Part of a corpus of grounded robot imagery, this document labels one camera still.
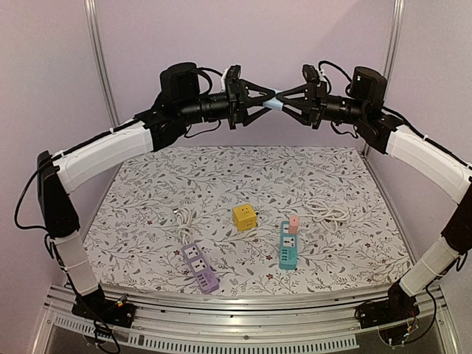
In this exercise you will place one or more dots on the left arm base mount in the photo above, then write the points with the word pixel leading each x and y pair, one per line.
pixel 119 312

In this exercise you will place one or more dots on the grey blue plug adapter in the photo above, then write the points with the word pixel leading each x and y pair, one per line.
pixel 274 103

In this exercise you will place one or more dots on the teal power strip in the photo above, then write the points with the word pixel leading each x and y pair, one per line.
pixel 288 254

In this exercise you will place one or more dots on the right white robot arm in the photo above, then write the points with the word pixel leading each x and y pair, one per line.
pixel 310 104

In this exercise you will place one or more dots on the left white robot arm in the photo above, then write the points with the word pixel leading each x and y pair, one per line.
pixel 179 104

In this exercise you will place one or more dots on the purple power strip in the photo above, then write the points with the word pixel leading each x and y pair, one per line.
pixel 202 272

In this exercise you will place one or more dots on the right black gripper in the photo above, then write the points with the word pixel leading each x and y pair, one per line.
pixel 318 105

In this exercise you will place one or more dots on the pink plug adapter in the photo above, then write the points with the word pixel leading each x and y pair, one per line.
pixel 293 225

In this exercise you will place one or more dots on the aluminium front rail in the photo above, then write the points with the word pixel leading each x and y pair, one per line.
pixel 321 322

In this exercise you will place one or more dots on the right aluminium frame post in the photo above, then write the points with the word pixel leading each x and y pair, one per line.
pixel 394 39

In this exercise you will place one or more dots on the floral table cloth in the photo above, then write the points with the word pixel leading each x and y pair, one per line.
pixel 346 236

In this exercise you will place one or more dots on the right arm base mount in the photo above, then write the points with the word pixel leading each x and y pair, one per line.
pixel 396 307

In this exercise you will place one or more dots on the left aluminium frame post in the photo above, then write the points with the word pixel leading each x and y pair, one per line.
pixel 99 58

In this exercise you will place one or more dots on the yellow cube socket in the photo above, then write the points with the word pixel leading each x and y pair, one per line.
pixel 244 217

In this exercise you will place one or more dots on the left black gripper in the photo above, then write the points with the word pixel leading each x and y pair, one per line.
pixel 238 99

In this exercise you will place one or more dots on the aluminium frame post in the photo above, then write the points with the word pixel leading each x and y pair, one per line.
pixel 99 58
pixel 394 39

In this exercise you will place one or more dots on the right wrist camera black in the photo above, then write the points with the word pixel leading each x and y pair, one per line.
pixel 312 75

